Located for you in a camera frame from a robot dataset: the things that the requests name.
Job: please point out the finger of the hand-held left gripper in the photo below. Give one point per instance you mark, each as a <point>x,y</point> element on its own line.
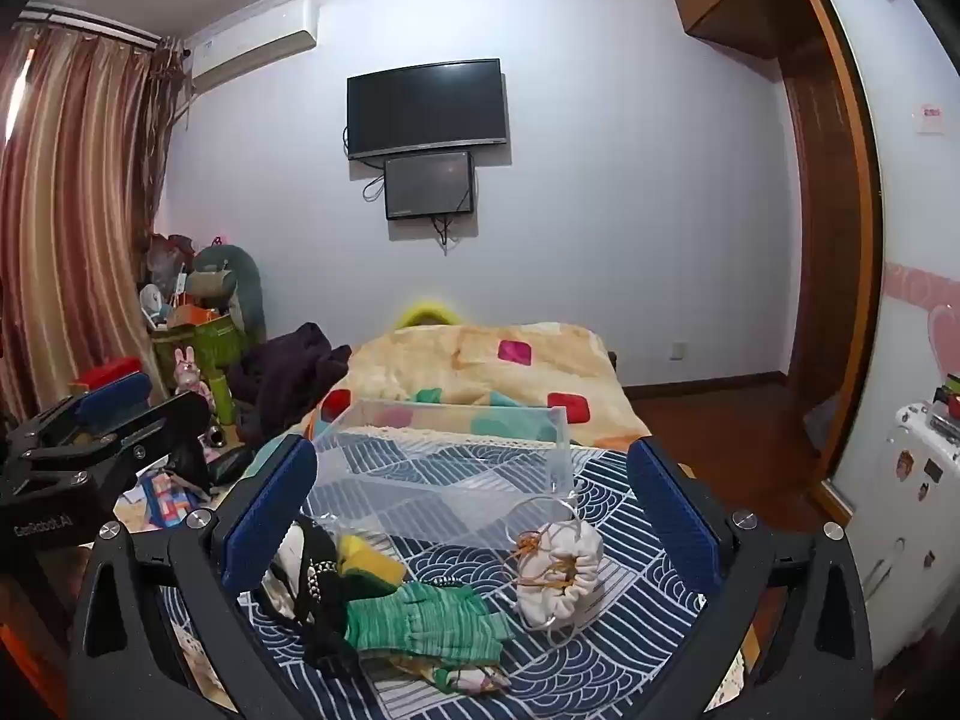
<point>187,427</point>
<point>112,395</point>

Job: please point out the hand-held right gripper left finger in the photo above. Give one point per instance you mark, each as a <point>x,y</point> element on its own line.
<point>268,521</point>

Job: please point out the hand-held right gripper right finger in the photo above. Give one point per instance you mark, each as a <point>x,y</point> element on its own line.
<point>673,521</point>

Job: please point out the black beaded fabric piece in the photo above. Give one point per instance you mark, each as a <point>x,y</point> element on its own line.
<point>322,577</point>

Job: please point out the yellow green cloth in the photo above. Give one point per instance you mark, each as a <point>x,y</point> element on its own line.
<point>369,562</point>

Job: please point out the green knit glove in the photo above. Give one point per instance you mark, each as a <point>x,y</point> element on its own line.
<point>427,619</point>

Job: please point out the clear plastic box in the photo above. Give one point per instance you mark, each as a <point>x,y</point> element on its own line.
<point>450,420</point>

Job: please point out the red box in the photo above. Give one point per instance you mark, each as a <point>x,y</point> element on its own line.
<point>109,373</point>

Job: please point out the green bottle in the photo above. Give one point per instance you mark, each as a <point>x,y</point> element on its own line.
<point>223,405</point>

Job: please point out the pink bunny toy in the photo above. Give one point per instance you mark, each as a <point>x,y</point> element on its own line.
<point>189,375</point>

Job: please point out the colourful printed box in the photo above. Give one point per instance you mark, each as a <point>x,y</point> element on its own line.
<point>169,499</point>

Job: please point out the green paper bag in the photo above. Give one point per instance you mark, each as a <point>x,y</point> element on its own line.
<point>202,345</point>

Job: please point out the dark purple clothing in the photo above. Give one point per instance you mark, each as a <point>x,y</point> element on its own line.
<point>285,382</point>

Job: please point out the blue wave patterned tablecloth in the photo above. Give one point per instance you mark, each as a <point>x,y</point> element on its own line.
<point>607,664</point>

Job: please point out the striped brown curtain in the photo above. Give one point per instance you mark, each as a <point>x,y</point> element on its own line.
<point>82,202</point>

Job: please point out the white refrigerator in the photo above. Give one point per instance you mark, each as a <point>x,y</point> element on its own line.
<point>911,540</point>

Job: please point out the beige blanket with coloured squares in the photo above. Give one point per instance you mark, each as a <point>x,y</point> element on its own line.
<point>465,367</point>

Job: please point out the floral patterned cloth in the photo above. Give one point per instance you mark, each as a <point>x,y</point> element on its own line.
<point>466,682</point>

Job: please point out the yellow plush item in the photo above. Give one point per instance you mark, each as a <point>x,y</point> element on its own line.
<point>427,313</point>

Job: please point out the wooden wardrobe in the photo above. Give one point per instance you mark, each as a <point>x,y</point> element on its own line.
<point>829,240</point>

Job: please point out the white air conditioner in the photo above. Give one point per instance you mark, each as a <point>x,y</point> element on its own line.
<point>251,41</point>

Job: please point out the white wall outlet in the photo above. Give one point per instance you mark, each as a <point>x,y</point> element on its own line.
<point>678,350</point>

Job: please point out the pink heart wall sticker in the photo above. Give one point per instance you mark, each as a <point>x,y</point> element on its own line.
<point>934,315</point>

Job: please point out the small black wall monitor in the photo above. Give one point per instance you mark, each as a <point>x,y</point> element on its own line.
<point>429,186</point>

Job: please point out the curtain rail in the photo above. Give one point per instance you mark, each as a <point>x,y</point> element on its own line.
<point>90,24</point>

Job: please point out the large black wall television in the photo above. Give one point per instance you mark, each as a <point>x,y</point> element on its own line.
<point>424,109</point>

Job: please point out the pink wall label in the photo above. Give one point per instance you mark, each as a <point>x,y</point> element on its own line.
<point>932,118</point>

